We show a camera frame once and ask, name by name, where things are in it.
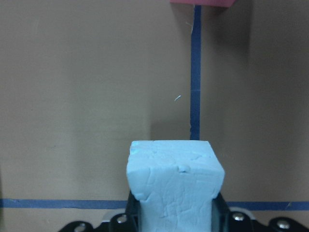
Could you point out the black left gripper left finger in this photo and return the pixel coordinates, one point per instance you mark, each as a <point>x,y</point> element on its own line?
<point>133,209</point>

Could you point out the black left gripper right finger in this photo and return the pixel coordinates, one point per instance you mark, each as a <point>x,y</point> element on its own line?
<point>219,215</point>

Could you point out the light blue foam block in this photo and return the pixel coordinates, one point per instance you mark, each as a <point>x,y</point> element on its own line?
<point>175,182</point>

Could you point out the magenta foam block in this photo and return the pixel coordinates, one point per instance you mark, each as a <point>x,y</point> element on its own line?
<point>214,3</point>

